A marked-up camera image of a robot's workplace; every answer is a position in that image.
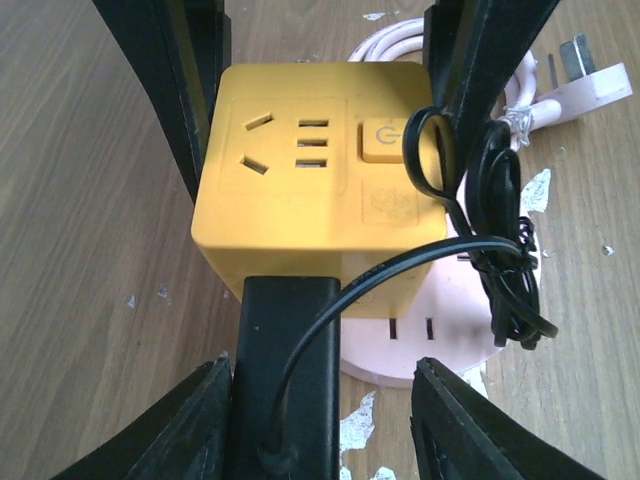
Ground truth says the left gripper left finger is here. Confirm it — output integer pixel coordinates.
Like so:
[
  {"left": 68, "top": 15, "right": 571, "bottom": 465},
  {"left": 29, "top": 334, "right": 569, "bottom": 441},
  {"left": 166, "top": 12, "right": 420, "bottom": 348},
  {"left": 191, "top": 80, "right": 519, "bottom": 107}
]
[{"left": 55, "top": 355, "right": 232, "bottom": 479}]

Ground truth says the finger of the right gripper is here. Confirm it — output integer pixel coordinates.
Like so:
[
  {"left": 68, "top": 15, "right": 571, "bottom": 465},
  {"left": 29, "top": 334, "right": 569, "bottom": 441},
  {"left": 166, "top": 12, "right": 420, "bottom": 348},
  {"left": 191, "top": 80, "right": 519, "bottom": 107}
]
[
  {"left": 423, "top": 0, "right": 558, "bottom": 145},
  {"left": 93, "top": 0, "right": 232, "bottom": 200}
]

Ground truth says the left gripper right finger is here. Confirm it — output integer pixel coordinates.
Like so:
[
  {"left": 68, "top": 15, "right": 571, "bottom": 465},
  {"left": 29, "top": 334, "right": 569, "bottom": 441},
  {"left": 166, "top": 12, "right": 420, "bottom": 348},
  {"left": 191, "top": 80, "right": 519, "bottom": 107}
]
[{"left": 411, "top": 358, "right": 600, "bottom": 480}]

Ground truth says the round pink socket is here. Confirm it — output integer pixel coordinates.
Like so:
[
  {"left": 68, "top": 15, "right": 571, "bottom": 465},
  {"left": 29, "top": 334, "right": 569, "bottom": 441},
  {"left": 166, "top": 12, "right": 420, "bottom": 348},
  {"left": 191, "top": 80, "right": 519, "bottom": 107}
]
[{"left": 339, "top": 219, "right": 539, "bottom": 391}]

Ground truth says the black power adapter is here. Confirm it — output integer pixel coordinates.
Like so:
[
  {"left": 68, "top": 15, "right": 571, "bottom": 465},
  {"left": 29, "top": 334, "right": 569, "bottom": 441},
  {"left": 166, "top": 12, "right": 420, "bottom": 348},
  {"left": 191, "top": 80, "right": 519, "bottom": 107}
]
[{"left": 223, "top": 276, "right": 340, "bottom": 479}]

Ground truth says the yellow cube socket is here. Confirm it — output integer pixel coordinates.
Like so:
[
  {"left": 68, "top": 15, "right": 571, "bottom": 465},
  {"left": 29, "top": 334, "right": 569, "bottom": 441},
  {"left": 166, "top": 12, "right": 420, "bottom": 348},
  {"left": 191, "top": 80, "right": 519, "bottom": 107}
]
[{"left": 191, "top": 62, "right": 447, "bottom": 295}]

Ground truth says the pink coiled cable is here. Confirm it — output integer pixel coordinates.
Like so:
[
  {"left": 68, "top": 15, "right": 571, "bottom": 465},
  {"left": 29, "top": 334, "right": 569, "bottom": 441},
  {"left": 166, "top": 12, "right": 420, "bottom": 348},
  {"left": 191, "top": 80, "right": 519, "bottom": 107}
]
[{"left": 347, "top": 17, "right": 635, "bottom": 149}]

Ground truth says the black thin cable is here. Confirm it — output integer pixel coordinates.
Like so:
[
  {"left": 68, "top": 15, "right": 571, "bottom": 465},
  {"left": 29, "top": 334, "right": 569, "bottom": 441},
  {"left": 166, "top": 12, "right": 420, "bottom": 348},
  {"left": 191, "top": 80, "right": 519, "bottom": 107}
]
[{"left": 257, "top": 105, "right": 560, "bottom": 471}]

